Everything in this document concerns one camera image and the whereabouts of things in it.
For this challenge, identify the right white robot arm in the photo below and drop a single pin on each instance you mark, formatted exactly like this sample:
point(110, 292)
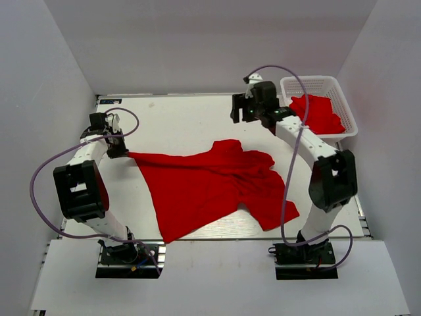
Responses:
point(333, 181)

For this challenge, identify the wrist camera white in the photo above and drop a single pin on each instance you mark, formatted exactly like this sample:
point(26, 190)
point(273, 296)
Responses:
point(252, 79)
point(112, 122)

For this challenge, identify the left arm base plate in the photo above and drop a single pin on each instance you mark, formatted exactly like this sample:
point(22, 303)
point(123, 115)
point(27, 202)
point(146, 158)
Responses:
point(131, 261)

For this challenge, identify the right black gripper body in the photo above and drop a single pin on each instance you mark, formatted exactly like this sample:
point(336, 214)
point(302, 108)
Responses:
point(256, 109)

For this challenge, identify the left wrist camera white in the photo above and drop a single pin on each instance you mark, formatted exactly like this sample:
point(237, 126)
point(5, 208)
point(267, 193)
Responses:
point(112, 122)

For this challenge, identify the red t shirt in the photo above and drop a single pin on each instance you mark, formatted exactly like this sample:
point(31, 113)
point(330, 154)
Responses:
point(189, 192)

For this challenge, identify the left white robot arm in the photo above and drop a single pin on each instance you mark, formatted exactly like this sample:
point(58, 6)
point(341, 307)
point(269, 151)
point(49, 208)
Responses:
point(81, 190)

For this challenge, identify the red shirts in basket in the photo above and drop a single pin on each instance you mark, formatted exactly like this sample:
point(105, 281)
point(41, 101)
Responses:
point(321, 118)

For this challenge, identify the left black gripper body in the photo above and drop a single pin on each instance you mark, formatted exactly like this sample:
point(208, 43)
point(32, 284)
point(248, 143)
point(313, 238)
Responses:
point(117, 137)

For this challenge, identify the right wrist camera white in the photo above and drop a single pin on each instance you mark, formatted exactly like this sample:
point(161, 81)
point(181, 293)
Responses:
point(252, 79)

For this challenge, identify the white plastic basket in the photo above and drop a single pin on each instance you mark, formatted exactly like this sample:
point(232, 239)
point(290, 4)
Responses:
point(323, 86)

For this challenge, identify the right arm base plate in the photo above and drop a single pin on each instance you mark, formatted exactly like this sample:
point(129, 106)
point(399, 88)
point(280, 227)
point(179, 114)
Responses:
point(304, 262)

